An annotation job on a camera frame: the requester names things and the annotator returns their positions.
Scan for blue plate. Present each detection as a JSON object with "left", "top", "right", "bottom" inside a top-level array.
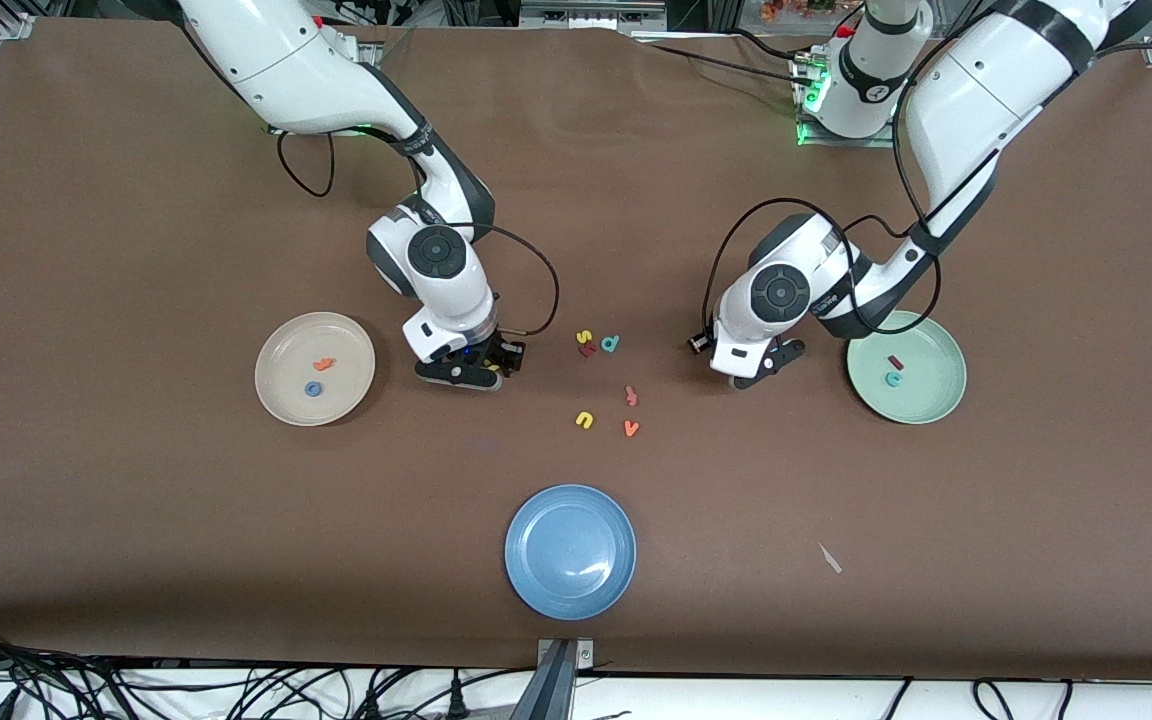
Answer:
[{"left": 503, "top": 484, "right": 638, "bottom": 622}]

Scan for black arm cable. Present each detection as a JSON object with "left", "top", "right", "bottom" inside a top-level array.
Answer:
[
  {"left": 701, "top": 60, "right": 942, "bottom": 346},
  {"left": 276, "top": 130, "right": 560, "bottom": 336}
]

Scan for orange leafy object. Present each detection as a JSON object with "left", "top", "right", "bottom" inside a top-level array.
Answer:
[{"left": 761, "top": 0, "right": 837, "bottom": 23}]

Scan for tangled black floor cables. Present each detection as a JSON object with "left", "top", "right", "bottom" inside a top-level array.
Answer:
[{"left": 0, "top": 620, "right": 527, "bottom": 720}]

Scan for grey metal camera bracket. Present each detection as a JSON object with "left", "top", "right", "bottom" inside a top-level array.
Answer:
[{"left": 524, "top": 637, "right": 597, "bottom": 720}]

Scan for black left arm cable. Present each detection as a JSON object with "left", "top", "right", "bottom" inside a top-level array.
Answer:
[{"left": 701, "top": 60, "right": 942, "bottom": 346}]

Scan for thin black table cable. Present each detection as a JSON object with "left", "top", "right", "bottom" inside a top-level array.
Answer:
[{"left": 636, "top": 28, "right": 809, "bottom": 87}]

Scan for brown table cover sheet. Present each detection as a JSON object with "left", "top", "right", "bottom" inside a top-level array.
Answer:
[{"left": 0, "top": 18, "right": 1152, "bottom": 681}]

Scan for looped black floor cable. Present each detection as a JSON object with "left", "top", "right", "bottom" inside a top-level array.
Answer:
[{"left": 973, "top": 678, "right": 1073, "bottom": 720}]

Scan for beige brown plate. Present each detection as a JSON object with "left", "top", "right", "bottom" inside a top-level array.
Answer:
[{"left": 254, "top": 311, "right": 377, "bottom": 428}]

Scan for grey metal box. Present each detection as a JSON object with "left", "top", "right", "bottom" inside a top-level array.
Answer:
[{"left": 519, "top": 0, "right": 667, "bottom": 33}]

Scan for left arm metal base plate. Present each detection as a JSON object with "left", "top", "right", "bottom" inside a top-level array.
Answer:
[{"left": 796, "top": 55, "right": 902, "bottom": 149}]

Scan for green plate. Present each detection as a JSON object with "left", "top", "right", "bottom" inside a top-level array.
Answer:
[{"left": 846, "top": 310, "right": 968, "bottom": 425}]

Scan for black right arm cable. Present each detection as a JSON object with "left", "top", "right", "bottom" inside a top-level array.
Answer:
[{"left": 276, "top": 130, "right": 560, "bottom": 336}]

